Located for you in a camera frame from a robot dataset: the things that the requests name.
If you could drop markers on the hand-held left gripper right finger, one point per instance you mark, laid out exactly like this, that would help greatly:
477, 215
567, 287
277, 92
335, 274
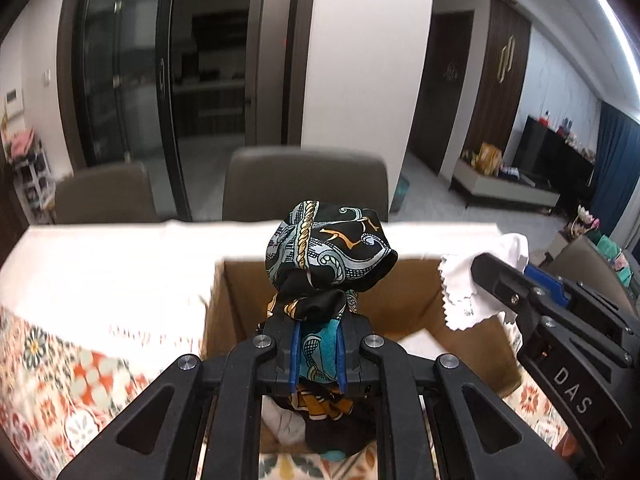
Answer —
341, 360

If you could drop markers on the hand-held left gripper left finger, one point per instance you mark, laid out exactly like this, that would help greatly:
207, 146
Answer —
295, 355

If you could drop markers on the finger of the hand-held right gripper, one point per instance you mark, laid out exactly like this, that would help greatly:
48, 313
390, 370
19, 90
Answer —
547, 280
500, 282

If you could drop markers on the white cloth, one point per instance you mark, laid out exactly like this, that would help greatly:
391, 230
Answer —
465, 290

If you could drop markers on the brown cardboard box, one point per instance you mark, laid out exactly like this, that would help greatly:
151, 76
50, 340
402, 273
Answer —
240, 310

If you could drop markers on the black patterned silk scarf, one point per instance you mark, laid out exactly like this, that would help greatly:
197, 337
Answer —
330, 250

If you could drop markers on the grey dining chair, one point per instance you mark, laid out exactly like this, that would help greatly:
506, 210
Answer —
102, 195
585, 260
305, 185

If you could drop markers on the white fabric piece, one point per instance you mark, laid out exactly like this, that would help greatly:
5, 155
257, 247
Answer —
285, 422

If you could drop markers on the teal gift bags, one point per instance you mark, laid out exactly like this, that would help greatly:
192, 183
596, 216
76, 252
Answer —
612, 255

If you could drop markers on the white lotus ornament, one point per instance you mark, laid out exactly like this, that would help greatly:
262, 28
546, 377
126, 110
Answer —
589, 217

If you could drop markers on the white low media cabinet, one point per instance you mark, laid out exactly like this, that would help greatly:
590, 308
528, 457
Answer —
505, 190

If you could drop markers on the yellow bag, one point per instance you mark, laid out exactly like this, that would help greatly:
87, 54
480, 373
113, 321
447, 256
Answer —
490, 157

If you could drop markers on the blue curtain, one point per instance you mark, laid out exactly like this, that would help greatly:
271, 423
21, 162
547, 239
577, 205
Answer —
617, 175

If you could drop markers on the dark wooden door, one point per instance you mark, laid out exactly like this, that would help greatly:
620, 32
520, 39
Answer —
442, 95

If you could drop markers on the white floral tile tablecloth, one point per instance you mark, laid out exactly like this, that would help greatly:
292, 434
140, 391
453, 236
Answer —
100, 270

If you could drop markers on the white shoe rack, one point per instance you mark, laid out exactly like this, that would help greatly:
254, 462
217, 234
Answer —
32, 185

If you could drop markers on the dark framed glass sliding door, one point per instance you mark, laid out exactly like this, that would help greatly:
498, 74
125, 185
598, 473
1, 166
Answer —
125, 85

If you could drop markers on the white wall control panel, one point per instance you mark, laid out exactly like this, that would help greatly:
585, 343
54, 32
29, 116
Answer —
13, 102

